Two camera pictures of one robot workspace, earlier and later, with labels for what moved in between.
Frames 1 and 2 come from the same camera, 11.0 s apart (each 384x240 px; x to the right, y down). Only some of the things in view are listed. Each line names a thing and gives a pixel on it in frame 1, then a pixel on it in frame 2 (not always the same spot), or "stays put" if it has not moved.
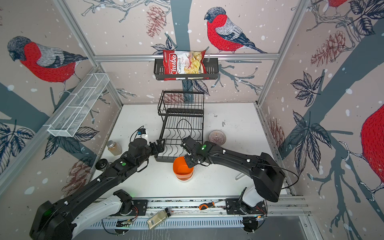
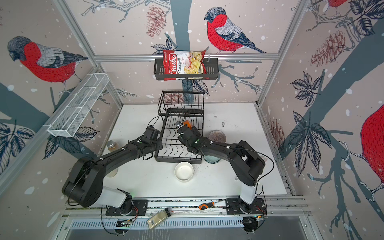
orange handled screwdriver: (205, 206) stays put
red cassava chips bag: (184, 62) stays put
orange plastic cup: (181, 169) -> (188, 123)
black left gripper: (157, 150) stays put
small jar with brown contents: (114, 148) stays put
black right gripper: (190, 164) -> (195, 132)
